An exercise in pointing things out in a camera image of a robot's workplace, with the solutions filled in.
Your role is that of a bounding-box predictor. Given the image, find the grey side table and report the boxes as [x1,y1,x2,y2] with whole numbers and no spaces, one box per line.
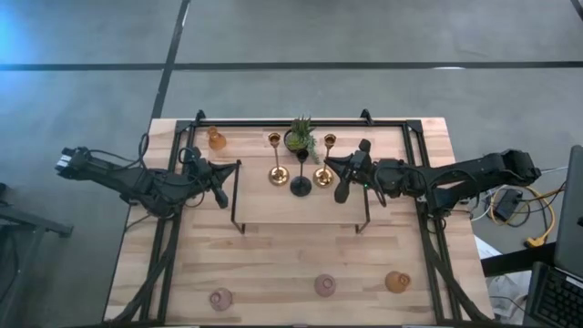
[0,181,74,328]

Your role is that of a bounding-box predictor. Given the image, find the pink ribbed glass candle holder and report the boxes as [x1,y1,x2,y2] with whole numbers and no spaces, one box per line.
[209,287,234,313]
[313,273,338,299]

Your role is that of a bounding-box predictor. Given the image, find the amber ribbed glass candle holder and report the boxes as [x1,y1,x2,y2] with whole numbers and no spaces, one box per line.
[384,270,412,294]
[207,126,228,152]

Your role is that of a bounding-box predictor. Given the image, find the white paper sheet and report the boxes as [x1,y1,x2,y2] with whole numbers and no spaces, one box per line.
[475,236,502,261]

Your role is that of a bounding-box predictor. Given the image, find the tall gold candlestick holder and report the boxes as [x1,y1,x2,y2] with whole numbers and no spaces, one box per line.
[267,131,291,187]
[312,133,337,189]

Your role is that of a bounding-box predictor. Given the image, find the crumpled clear plastic bag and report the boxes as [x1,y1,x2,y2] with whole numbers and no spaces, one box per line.
[486,271,533,315]

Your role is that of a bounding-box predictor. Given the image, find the succulent plant in black pot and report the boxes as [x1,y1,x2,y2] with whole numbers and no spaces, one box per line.
[282,114,322,165]

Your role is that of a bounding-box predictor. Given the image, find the wooden shelf riser black legs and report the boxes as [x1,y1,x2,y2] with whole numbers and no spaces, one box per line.
[230,159,371,234]

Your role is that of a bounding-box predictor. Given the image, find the tall black candlestick holder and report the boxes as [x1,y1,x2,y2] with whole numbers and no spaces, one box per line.
[290,148,313,198]

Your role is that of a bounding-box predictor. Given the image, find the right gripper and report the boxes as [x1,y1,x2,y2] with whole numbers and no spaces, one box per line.
[323,138,382,205]

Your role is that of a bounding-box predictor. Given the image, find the dark grey laptop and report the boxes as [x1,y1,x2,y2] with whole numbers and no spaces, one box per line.
[522,144,583,328]

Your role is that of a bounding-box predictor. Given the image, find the black aluminium table frame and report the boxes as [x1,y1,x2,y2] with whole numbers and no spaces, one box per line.
[107,118,493,325]

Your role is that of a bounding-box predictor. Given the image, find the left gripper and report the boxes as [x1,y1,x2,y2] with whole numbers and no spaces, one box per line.
[183,145,241,210]

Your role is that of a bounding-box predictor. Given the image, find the yellow cable with plug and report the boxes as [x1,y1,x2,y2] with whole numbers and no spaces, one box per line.
[489,180,557,250]

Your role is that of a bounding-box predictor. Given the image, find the black power adapter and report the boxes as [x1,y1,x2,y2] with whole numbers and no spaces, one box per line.
[494,189,524,223]

